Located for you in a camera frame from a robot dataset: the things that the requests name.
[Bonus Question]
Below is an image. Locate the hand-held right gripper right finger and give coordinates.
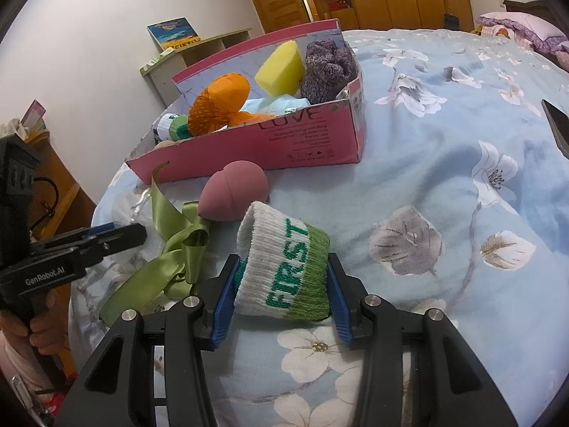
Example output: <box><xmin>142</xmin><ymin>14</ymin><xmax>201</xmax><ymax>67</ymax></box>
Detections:
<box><xmin>326</xmin><ymin>253</ymin><xmax>519</xmax><ymax>427</ymax></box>

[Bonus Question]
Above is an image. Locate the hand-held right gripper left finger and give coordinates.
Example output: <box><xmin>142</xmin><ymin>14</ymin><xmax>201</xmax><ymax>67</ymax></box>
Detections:
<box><xmin>53</xmin><ymin>253</ymin><xmax>244</xmax><ymax>427</ymax></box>

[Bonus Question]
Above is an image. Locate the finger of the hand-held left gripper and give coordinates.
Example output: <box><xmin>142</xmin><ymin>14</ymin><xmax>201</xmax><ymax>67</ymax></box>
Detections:
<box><xmin>67</xmin><ymin>223</ymin><xmax>148</xmax><ymax>259</ymax></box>
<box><xmin>31</xmin><ymin>226</ymin><xmax>115</xmax><ymax>244</ymax></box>

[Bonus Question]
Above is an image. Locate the white green lettered sock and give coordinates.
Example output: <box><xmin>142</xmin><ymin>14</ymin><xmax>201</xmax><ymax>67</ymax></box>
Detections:
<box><xmin>233</xmin><ymin>201</ymin><xmax>332</xmax><ymax>323</ymax></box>

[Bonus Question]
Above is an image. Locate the orange cloth bundle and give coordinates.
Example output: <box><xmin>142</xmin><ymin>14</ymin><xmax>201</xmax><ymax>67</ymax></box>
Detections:
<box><xmin>187</xmin><ymin>73</ymin><xmax>276</xmax><ymax>136</ymax></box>

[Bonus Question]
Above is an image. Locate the pink cardboard box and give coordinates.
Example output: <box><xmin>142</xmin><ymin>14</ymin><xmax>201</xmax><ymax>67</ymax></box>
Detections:
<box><xmin>124</xmin><ymin>19</ymin><xmax>366</xmax><ymax>185</ymax></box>

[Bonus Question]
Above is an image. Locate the light green towel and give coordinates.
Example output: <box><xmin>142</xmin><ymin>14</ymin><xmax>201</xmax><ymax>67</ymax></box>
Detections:
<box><xmin>240</xmin><ymin>93</ymin><xmax>312</xmax><ymax>118</ymax></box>

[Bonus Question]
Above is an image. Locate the yellow sponge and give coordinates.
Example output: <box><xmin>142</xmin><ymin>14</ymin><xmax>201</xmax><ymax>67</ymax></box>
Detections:
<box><xmin>255</xmin><ymin>40</ymin><xmax>307</xmax><ymax>96</ymax></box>

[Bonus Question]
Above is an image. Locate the person's left forearm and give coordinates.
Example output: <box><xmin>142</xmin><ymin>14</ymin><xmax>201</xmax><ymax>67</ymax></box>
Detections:
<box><xmin>0</xmin><ymin>333</ymin><xmax>45</xmax><ymax>394</ymax></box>

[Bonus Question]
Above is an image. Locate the person's left hand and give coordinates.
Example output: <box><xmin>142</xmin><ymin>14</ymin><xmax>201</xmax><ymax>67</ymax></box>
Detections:
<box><xmin>0</xmin><ymin>306</ymin><xmax>59</xmax><ymax>353</ymax></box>

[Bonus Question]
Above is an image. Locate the white organza bag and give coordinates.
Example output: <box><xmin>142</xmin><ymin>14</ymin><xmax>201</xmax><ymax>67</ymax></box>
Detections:
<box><xmin>111</xmin><ymin>187</ymin><xmax>157</xmax><ymax>233</ymax></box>

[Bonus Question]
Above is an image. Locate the green satin ribbon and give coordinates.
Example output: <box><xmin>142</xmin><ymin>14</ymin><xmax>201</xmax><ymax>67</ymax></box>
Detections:
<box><xmin>99</xmin><ymin>164</ymin><xmax>212</xmax><ymax>325</ymax></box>

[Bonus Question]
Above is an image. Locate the wooden desk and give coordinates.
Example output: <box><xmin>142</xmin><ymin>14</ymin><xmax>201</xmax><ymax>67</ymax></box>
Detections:
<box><xmin>0</xmin><ymin>131</ymin><xmax>97</xmax><ymax>243</ymax></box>

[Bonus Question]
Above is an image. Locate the pink makeup sponge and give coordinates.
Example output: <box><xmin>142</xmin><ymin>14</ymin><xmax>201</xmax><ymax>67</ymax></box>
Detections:
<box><xmin>198</xmin><ymin>162</ymin><xmax>270</xmax><ymax>223</ymax></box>

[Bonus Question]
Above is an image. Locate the beige shelf unit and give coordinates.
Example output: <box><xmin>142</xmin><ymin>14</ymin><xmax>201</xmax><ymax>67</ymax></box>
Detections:
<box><xmin>140</xmin><ymin>29</ymin><xmax>252</xmax><ymax>108</ymax></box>

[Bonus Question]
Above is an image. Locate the green white packet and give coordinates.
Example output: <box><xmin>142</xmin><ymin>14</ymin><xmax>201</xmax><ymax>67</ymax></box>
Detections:
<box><xmin>142</xmin><ymin>49</ymin><xmax>179</xmax><ymax>70</ymax></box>

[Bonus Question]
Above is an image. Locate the blue yellow painting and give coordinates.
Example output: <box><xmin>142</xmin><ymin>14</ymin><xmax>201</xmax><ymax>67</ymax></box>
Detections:
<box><xmin>147</xmin><ymin>18</ymin><xmax>200</xmax><ymax>51</ymax></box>

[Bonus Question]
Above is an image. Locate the purple knitted sock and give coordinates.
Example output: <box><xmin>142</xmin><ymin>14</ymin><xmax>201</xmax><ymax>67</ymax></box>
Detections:
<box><xmin>299</xmin><ymin>39</ymin><xmax>358</xmax><ymax>105</ymax></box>

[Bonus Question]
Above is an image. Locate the dark smartphone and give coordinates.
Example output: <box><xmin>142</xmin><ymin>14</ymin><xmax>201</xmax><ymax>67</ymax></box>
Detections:
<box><xmin>541</xmin><ymin>99</ymin><xmax>569</xmax><ymax>158</ymax></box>

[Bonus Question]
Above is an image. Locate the purple ruffled pillow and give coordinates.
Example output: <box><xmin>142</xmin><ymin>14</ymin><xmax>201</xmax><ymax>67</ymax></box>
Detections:
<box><xmin>477</xmin><ymin>11</ymin><xmax>567</xmax><ymax>52</ymax></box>

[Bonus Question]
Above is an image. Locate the pink pillow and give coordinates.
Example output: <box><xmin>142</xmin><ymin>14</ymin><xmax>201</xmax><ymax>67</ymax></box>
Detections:
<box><xmin>553</xmin><ymin>40</ymin><xmax>569</xmax><ymax>72</ymax></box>

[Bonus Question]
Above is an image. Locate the dark wooden headboard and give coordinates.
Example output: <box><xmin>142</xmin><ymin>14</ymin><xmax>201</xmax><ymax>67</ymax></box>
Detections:
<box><xmin>502</xmin><ymin>0</ymin><xmax>553</xmax><ymax>21</ymax></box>

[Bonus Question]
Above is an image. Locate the black cable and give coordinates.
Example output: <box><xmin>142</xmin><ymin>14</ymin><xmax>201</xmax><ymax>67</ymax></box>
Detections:
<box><xmin>29</xmin><ymin>177</ymin><xmax>61</xmax><ymax>233</ymax></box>

